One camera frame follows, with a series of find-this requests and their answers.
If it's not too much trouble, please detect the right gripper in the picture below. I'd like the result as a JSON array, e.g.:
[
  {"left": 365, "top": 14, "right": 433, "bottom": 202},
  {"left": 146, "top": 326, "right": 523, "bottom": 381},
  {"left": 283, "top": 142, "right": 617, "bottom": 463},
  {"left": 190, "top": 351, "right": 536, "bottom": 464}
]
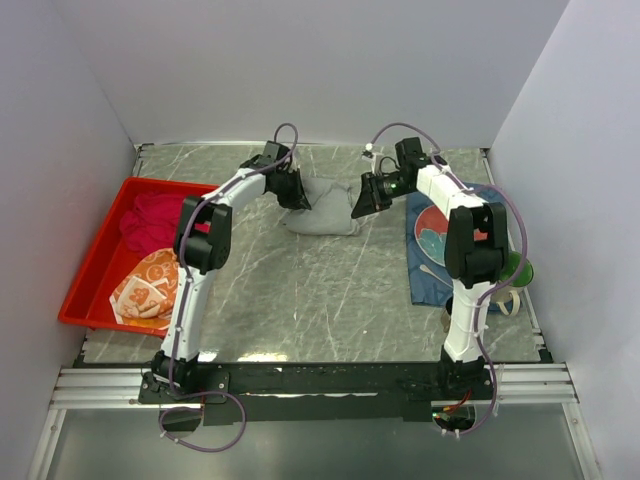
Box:
[{"left": 351, "top": 171, "right": 414, "bottom": 219}]

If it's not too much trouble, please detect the grey t-shirt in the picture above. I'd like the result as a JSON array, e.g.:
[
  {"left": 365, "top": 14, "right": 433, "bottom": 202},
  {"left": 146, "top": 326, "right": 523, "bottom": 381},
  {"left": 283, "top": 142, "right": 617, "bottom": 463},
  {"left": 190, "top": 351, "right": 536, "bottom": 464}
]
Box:
[{"left": 281, "top": 177, "right": 360, "bottom": 236}]

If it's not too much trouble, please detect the crimson red garment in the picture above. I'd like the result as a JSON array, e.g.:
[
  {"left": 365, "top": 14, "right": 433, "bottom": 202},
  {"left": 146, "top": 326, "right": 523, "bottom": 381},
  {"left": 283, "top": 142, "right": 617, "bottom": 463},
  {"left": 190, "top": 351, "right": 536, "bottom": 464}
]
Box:
[{"left": 119, "top": 192, "right": 185, "bottom": 258}]

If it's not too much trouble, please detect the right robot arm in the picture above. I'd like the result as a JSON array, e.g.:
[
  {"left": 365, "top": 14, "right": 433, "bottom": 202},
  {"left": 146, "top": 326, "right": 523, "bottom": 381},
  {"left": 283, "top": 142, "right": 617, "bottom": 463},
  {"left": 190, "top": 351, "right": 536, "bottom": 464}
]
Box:
[{"left": 351, "top": 137, "right": 509, "bottom": 364}]

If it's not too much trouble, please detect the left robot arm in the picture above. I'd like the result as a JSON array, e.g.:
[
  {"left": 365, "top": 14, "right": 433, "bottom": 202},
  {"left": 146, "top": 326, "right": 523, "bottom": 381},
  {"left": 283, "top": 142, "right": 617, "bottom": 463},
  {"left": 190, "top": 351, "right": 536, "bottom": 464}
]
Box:
[{"left": 151, "top": 141, "right": 311, "bottom": 402}]

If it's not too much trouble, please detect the red blue decorated plate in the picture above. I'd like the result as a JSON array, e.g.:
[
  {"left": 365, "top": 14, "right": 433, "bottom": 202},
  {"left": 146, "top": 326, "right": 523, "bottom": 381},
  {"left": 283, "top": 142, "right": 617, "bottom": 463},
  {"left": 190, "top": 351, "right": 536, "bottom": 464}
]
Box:
[{"left": 414, "top": 205, "right": 448, "bottom": 267}]

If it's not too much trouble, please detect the silver spoon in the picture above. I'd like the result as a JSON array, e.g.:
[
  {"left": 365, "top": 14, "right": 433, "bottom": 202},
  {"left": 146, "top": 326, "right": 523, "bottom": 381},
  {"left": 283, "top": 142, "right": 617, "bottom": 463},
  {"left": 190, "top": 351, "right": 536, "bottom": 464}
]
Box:
[{"left": 419, "top": 264, "right": 453, "bottom": 290}]

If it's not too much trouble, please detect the blue placemat cloth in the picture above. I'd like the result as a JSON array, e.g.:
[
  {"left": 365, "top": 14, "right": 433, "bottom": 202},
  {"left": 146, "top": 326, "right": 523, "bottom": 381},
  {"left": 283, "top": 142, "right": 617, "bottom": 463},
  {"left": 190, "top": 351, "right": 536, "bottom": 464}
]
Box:
[{"left": 404, "top": 182, "right": 512, "bottom": 307}]

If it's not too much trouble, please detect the small black cup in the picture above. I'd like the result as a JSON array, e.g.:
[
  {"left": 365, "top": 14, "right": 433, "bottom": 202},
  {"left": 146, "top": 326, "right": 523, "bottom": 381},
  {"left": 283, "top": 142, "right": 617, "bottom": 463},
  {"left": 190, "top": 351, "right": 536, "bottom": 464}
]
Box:
[{"left": 440, "top": 297, "right": 453, "bottom": 333}]

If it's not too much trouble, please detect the green inside floral mug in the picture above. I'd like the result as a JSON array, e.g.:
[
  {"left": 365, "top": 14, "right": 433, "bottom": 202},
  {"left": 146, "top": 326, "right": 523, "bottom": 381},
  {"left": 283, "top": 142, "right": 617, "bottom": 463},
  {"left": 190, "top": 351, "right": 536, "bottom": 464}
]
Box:
[{"left": 491, "top": 251, "right": 534, "bottom": 316}]

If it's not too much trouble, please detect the orange white patterned cloth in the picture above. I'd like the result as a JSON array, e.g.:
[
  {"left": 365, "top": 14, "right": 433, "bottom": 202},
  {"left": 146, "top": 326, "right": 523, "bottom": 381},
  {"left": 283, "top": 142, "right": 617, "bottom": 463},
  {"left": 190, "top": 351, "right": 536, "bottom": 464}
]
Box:
[{"left": 109, "top": 248, "right": 179, "bottom": 330}]

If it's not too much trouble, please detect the red plastic bin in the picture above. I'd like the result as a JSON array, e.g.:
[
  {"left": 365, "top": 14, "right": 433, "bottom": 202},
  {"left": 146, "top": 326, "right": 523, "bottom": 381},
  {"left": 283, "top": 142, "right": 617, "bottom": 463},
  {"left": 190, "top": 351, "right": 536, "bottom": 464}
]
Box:
[{"left": 58, "top": 177, "right": 217, "bottom": 338}]

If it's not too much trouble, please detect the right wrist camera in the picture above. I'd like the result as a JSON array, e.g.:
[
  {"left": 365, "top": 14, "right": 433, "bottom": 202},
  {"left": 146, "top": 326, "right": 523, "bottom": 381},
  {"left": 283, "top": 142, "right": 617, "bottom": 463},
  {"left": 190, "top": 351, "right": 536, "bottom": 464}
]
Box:
[{"left": 362, "top": 143, "right": 375, "bottom": 160}]

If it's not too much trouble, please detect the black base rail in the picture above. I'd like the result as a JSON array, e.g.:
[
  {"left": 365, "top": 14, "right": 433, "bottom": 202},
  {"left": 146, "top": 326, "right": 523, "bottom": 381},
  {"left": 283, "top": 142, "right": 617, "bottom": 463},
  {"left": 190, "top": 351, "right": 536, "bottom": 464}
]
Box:
[{"left": 138, "top": 355, "right": 496, "bottom": 426}]

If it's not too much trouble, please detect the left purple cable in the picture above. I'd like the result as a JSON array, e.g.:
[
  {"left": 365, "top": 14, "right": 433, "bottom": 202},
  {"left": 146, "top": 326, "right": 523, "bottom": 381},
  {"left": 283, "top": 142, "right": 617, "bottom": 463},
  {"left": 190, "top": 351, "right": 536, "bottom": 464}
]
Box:
[{"left": 158, "top": 123, "right": 300, "bottom": 454}]

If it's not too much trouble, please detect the purple cable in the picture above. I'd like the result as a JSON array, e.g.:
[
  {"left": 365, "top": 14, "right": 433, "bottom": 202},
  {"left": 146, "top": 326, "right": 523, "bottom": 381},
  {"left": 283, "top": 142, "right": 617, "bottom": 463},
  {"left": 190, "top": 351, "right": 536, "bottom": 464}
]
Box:
[
  {"left": 158, "top": 123, "right": 300, "bottom": 454},
  {"left": 364, "top": 121, "right": 529, "bottom": 439}
]

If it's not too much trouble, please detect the aluminium frame rail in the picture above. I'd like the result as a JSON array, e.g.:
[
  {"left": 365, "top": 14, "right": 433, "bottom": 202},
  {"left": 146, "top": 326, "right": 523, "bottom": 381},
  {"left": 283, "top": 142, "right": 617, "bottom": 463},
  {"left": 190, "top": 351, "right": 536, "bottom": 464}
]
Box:
[{"left": 49, "top": 364, "right": 578, "bottom": 410}]

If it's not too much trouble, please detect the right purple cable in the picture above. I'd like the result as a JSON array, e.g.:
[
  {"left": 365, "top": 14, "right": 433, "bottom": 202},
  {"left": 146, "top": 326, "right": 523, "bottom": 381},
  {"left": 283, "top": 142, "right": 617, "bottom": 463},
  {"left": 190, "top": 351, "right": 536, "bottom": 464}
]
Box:
[{"left": 364, "top": 121, "right": 529, "bottom": 439}]

